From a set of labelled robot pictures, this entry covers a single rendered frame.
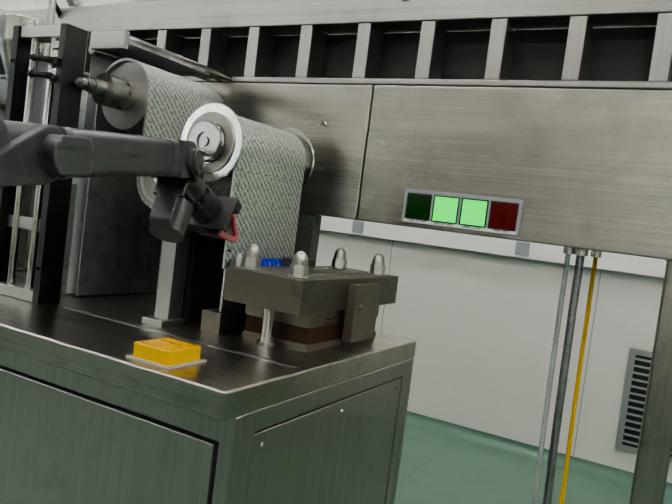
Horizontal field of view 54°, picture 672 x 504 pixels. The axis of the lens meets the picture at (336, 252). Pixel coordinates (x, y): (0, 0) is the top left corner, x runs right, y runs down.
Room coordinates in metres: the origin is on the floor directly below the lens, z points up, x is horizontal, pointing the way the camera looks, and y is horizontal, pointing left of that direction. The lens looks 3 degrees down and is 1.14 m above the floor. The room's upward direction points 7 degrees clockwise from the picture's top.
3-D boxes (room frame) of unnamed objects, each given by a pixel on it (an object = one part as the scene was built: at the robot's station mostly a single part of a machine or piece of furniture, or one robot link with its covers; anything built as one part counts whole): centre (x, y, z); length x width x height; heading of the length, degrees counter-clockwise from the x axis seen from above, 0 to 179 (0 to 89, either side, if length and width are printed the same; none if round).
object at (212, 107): (1.24, 0.26, 1.25); 0.15 x 0.01 x 0.15; 61
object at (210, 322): (1.33, 0.15, 0.92); 0.28 x 0.04 x 0.04; 151
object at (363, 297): (1.27, -0.07, 0.97); 0.10 x 0.03 x 0.11; 151
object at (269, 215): (1.32, 0.15, 1.11); 0.23 x 0.01 x 0.18; 151
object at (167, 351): (0.96, 0.23, 0.91); 0.07 x 0.07 x 0.02; 61
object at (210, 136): (1.23, 0.26, 1.25); 0.07 x 0.02 x 0.07; 61
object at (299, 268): (1.14, 0.06, 1.05); 0.04 x 0.04 x 0.04
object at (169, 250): (1.23, 0.31, 1.05); 0.06 x 0.05 x 0.31; 151
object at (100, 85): (1.29, 0.52, 1.34); 0.06 x 0.03 x 0.03; 151
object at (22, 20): (1.68, 0.84, 1.50); 0.14 x 0.14 x 0.06
